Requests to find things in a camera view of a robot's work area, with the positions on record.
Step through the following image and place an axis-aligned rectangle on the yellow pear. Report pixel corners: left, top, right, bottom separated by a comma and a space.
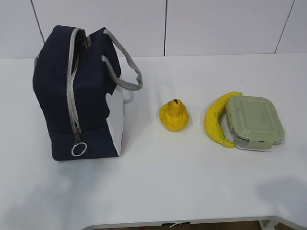
159, 99, 189, 132

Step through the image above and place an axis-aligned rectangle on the yellow banana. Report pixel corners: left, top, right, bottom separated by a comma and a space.
204, 92, 243, 148

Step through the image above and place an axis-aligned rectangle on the navy blue lunch bag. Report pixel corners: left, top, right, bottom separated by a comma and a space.
33, 25, 143, 161

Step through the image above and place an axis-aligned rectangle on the green lid food container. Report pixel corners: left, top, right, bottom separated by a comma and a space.
226, 95, 285, 151

